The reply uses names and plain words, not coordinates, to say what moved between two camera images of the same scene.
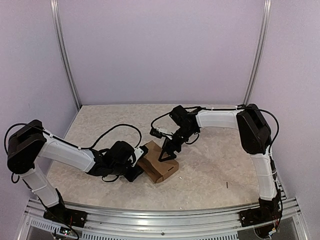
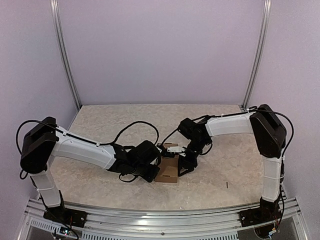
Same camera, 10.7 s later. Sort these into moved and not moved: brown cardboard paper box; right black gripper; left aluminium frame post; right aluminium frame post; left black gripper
Moved: brown cardboard paper box; left black gripper; right black gripper
Not moved: right aluminium frame post; left aluminium frame post
